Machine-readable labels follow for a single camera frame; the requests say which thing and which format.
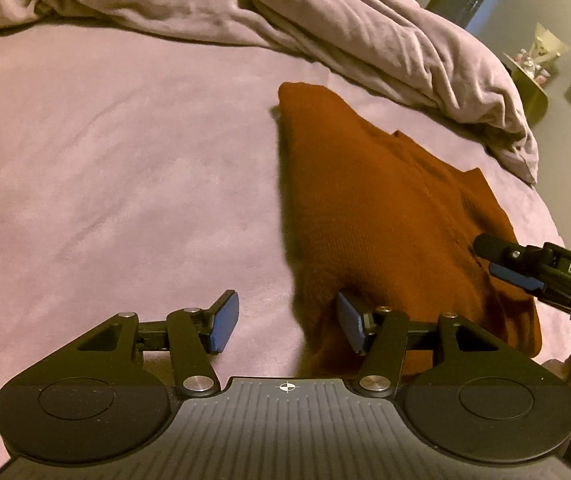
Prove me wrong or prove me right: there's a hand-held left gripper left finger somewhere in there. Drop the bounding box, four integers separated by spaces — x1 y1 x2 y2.
78 290 240 397

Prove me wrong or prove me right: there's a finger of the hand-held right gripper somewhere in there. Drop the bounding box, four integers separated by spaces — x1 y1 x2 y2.
473 233 546 267
489 261 547 295

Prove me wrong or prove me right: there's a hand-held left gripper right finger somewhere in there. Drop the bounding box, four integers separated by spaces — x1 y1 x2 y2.
336 291 499 397

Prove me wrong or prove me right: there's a rust orange knit sweater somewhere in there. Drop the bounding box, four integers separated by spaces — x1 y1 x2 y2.
271 81 543 378

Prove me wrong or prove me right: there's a round gold side table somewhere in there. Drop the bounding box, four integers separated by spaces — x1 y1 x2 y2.
503 51 549 128

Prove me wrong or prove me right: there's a bed with lilac sheet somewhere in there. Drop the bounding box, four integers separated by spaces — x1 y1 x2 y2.
0 22 571 441

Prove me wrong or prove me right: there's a white gift bag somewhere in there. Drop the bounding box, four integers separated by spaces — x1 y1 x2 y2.
528 22 570 68

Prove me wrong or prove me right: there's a crumpled lilac blanket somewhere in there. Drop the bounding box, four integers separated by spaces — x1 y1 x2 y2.
0 0 539 185

